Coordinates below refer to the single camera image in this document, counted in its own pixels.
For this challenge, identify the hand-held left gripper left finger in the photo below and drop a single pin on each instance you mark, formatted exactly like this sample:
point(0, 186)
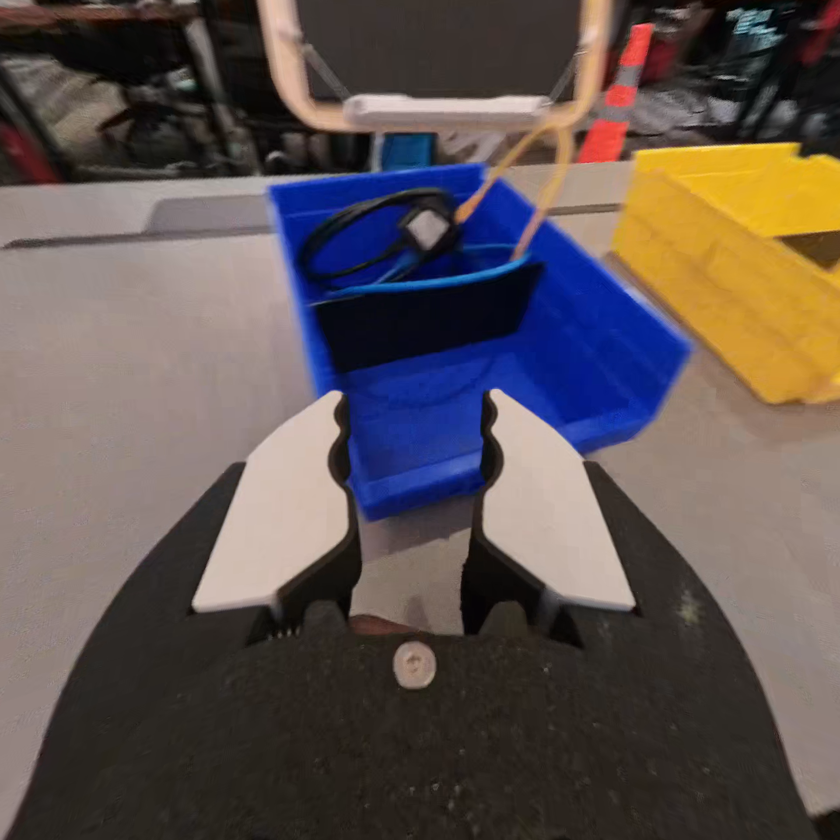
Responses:
point(275, 518)

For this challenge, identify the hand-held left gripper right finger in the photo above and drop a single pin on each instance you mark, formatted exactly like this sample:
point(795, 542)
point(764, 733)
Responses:
point(551, 518)

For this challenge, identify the blue plastic bin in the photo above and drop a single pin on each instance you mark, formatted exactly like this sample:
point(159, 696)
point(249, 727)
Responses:
point(590, 341)

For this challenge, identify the yellow plastic bin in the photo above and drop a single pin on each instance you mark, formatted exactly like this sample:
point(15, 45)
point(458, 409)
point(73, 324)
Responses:
point(709, 262)

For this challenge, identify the black ethernet adapter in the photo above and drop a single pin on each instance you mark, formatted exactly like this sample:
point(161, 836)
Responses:
point(426, 229)

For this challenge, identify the black bin divider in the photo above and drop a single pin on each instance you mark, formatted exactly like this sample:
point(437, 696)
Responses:
point(426, 321)
point(817, 248)

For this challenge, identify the blue storage box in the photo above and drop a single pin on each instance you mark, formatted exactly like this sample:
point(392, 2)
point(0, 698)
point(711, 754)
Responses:
point(407, 152)

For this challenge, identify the orange striped traffic cone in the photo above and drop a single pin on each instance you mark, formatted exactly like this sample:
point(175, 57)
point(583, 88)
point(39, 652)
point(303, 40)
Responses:
point(620, 98)

